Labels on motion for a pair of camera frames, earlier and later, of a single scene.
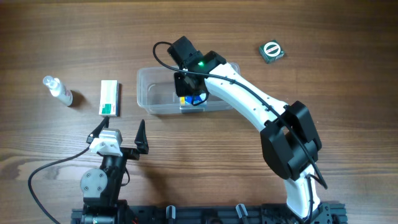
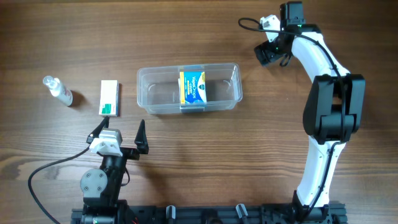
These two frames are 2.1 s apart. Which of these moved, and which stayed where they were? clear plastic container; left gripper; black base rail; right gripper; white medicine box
Moved: white medicine box; right gripper
Stayed: clear plastic container; left gripper; black base rail
